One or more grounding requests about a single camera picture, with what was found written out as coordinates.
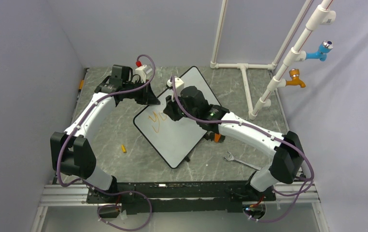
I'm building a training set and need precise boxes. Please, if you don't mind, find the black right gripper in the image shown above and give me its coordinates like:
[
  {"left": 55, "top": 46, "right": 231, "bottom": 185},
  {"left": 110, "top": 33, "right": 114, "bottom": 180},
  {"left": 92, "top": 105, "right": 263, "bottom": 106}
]
[{"left": 163, "top": 91, "right": 198, "bottom": 122}]

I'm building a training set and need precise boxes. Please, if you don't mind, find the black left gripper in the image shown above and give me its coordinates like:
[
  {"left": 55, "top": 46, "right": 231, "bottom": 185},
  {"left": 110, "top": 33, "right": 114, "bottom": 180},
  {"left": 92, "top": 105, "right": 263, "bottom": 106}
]
[{"left": 123, "top": 80, "right": 160, "bottom": 106}]

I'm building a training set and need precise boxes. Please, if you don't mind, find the white whiteboard black frame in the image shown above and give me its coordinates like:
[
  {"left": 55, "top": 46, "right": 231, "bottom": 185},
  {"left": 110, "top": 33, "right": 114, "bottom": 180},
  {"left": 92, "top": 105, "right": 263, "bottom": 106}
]
[{"left": 132, "top": 65, "right": 221, "bottom": 169}]

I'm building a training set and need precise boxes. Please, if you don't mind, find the yellow marker cap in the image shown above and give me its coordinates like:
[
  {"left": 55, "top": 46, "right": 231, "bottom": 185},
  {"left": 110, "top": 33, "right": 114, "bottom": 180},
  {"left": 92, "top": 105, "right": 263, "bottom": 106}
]
[{"left": 121, "top": 145, "right": 127, "bottom": 153}]

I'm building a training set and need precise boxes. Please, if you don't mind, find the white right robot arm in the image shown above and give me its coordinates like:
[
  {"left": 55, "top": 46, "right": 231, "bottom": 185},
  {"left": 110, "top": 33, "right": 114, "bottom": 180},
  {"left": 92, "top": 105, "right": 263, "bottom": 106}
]
[{"left": 163, "top": 86, "right": 304, "bottom": 201}]

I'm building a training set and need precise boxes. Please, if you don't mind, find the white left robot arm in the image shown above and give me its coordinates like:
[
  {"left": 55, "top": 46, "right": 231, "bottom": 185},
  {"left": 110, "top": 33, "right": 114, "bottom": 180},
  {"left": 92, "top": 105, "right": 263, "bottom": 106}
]
[{"left": 50, "top": 62, "right": 160, "bottom": 203}]

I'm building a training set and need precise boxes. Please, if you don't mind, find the silver open-end wrench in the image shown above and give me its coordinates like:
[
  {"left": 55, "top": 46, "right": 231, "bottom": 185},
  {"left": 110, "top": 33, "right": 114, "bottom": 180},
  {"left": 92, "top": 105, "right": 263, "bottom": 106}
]
[{"left": 222, "top": 152, "right": 270, "bottom": 171}]

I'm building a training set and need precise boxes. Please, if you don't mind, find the orange tap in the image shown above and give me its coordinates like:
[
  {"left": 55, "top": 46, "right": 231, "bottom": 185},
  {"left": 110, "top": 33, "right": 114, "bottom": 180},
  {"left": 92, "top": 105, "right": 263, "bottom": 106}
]
[{"left": 285, "top": 69, "right": 306, "bottom": 88}]

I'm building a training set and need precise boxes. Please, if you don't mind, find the blue tap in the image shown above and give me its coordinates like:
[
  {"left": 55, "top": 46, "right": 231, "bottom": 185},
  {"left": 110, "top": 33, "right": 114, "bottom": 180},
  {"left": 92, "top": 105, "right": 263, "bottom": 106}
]
[{"left": 305, "top": 41, "right": 333, "bottom": 62}]

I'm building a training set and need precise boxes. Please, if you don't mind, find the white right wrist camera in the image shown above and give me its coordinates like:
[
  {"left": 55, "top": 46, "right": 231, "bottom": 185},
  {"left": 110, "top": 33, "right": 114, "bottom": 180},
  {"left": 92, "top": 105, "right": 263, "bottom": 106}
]
[{"left": 166, "top": 76, "right": 185, "bottom": 95}]

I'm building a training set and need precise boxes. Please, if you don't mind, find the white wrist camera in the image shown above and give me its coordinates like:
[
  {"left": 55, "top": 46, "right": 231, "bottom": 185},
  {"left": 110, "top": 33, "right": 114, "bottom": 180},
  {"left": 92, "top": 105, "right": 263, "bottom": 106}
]
[
  {"left": 135, "top": 61, "right": 154, "bottom": 82},
  {"left": 166, "top": 76, "right": 185, "bottom": 95}
]

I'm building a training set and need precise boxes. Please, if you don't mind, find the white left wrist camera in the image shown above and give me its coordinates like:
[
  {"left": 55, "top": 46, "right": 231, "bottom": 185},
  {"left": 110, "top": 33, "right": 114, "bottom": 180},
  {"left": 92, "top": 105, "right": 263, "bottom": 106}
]
[{"left": 135, "top": 61, "right": 154, "bottom": 82}]

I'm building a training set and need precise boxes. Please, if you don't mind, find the orange-black pen at wall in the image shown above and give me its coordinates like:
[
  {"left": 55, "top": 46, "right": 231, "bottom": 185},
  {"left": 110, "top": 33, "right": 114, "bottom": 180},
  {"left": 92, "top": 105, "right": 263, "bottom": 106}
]
[{"left": 77, "top": 68, "right": 89, "bottom": 100}]

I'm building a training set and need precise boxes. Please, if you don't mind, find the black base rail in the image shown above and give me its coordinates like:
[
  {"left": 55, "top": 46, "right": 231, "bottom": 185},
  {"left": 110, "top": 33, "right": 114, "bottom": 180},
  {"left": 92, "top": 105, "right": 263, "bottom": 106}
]
[{"left": 86, "top": 180, "right": 276, "bottom": 215}]

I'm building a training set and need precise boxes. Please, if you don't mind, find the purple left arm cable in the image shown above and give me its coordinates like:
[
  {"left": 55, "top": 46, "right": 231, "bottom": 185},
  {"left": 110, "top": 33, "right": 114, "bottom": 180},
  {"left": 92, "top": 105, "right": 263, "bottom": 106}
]
[{"left": 57, "top": 54, "right": 156, "bottom": 232}]

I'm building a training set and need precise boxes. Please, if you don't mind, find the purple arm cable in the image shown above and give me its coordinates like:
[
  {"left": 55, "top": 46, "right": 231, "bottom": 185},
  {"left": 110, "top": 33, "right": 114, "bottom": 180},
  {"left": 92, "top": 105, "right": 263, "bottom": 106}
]
[
  {"left": 57, "top": 54, "right": 156, "bottom": 232},
  {"left": 170, "top": 76, "right": 315, "bottom": 224}
]

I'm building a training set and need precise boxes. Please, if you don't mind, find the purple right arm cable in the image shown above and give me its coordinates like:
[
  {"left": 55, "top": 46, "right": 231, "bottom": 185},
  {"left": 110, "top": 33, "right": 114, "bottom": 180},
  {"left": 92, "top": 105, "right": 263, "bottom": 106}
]
[{"left": 170, "top": 76, "right": 315, "bottom": 224}]

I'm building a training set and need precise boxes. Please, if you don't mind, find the aluminium frame rail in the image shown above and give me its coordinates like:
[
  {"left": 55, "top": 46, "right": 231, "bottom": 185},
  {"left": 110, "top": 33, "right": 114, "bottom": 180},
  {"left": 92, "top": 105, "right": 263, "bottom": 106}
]
[{"left": 31, "top": 182, "right": 330, "bottom": 232}]

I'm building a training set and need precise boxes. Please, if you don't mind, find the white PVC pipe frame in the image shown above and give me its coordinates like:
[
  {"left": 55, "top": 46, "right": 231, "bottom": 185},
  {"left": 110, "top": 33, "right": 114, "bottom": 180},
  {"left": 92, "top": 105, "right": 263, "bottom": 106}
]
[{"left": 210, "top": 0, "right": 336, "bottom": 120}]

